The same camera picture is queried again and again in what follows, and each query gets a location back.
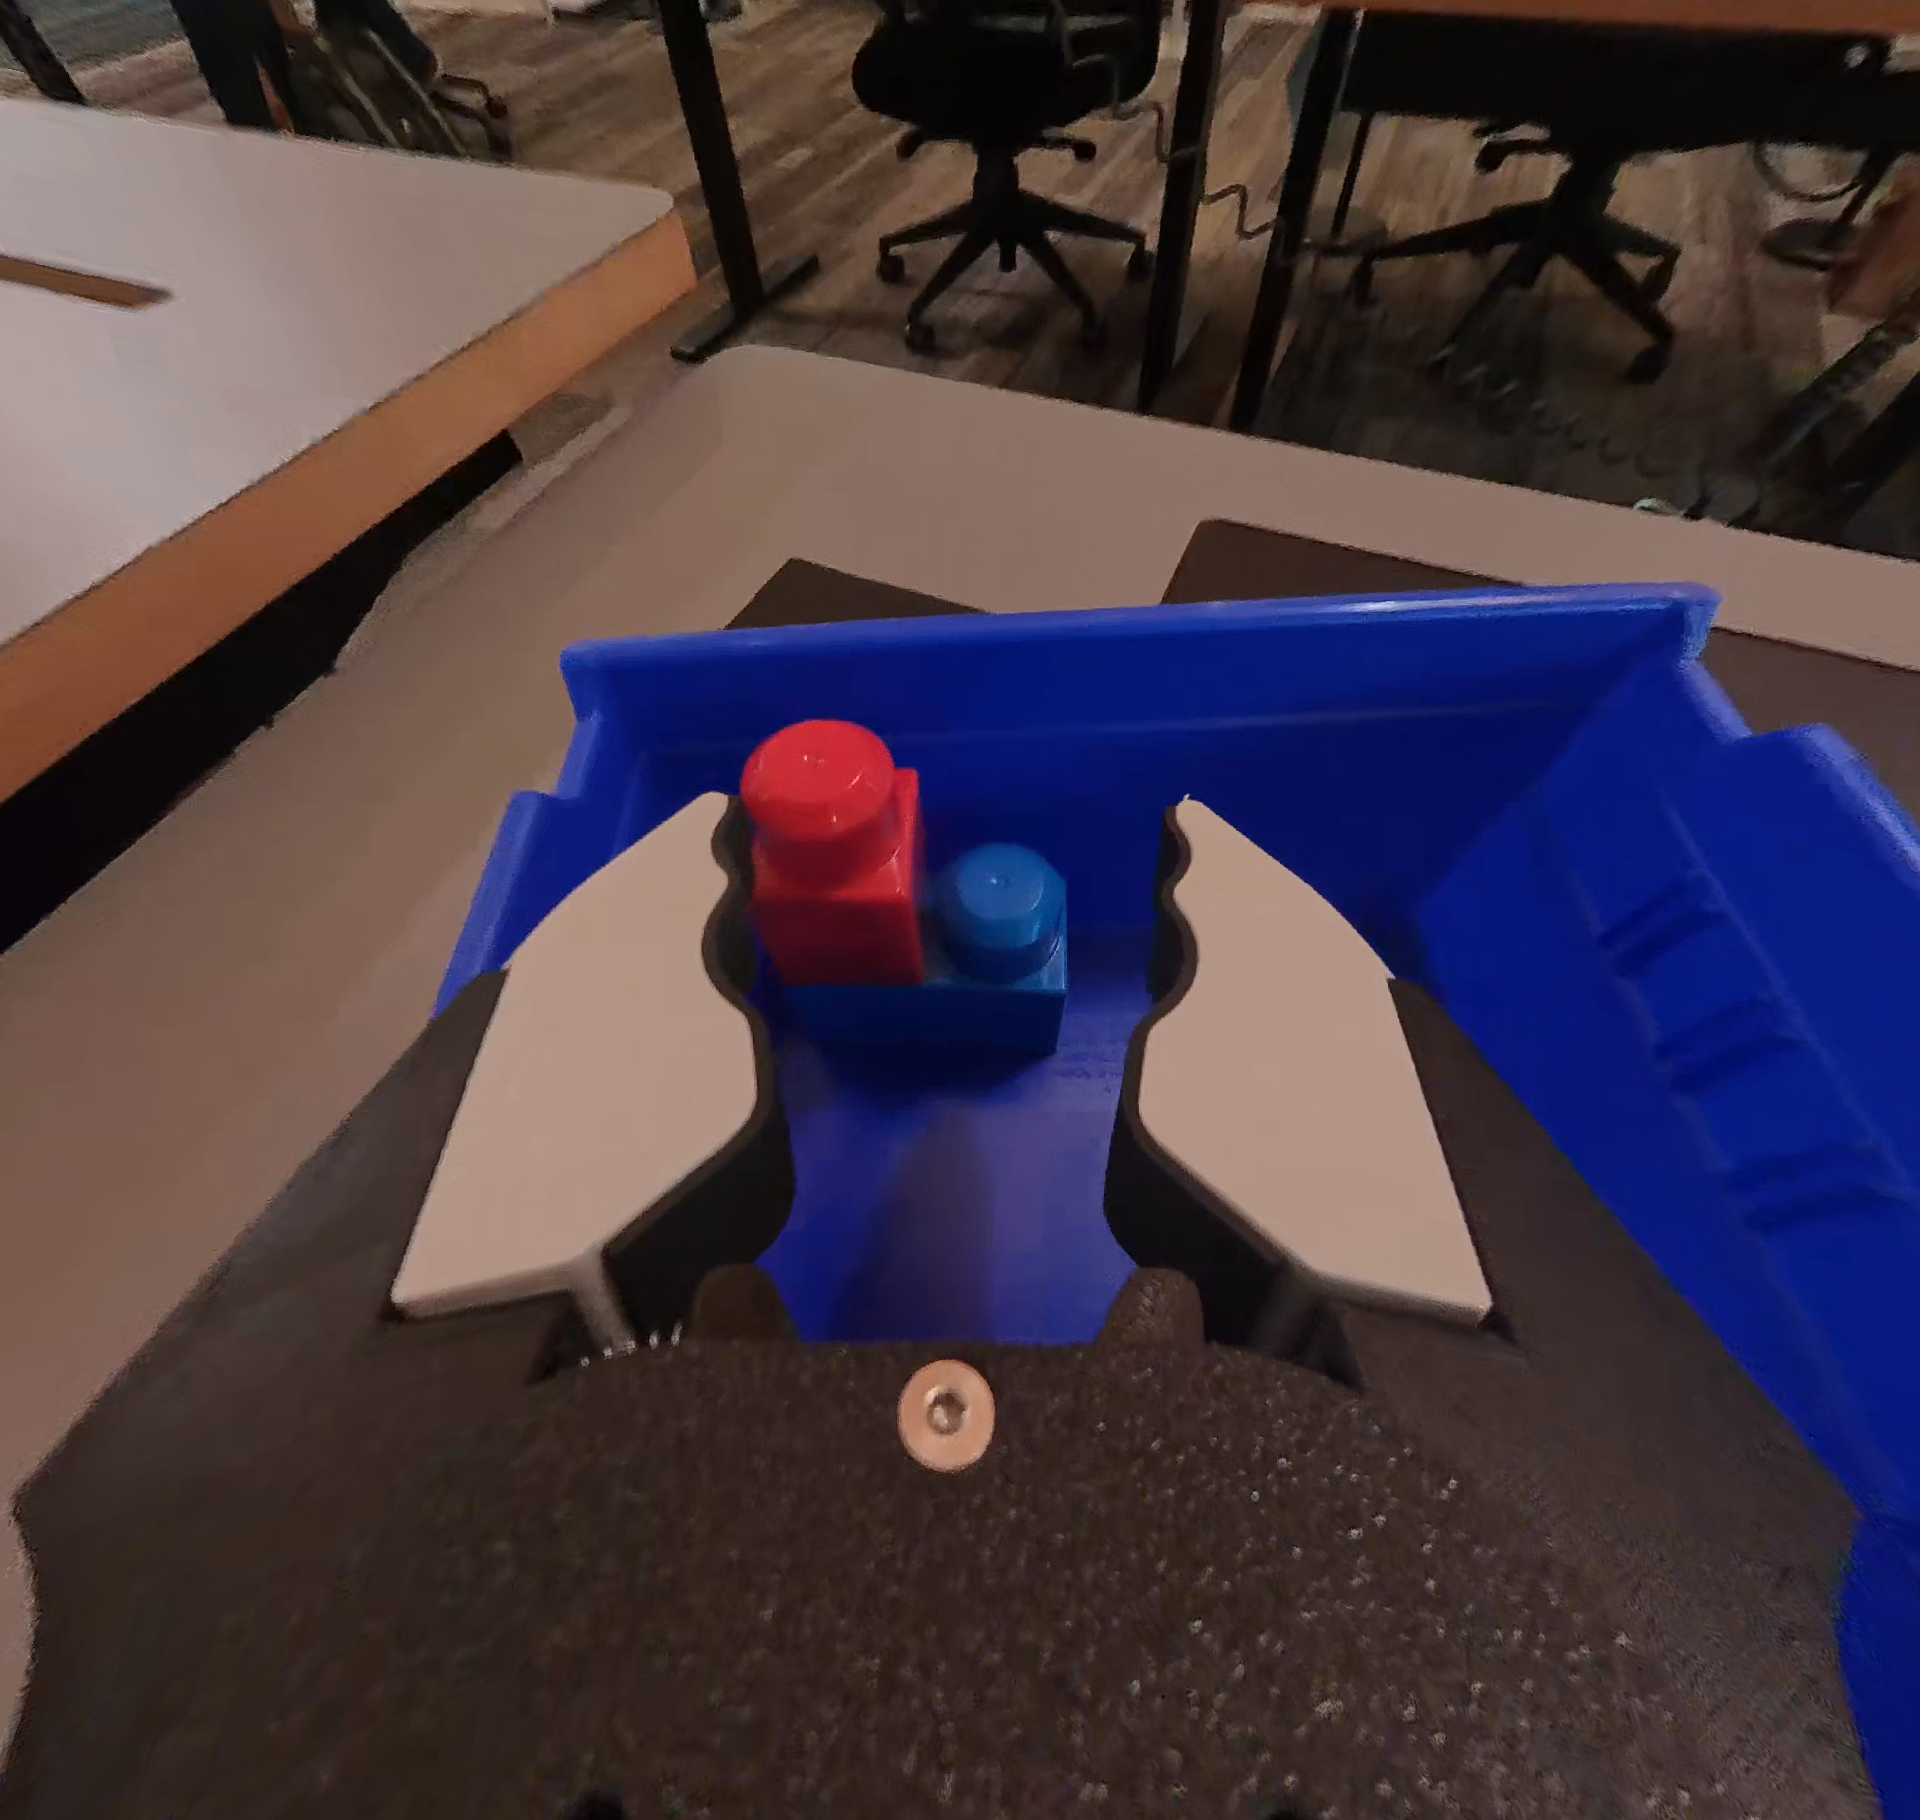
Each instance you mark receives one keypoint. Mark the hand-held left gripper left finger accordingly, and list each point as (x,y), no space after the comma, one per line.
(586,1100)

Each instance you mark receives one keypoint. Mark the black office chair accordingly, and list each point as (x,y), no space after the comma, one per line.
(1575,215)
(990,66)

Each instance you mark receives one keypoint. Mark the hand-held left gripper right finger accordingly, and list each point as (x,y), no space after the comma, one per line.
(1304,1100)

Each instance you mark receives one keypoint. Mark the blue mega block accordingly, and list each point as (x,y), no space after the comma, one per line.
(999,920)

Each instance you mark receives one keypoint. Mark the blue plastic bin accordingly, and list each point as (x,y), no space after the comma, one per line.
(1351,740)

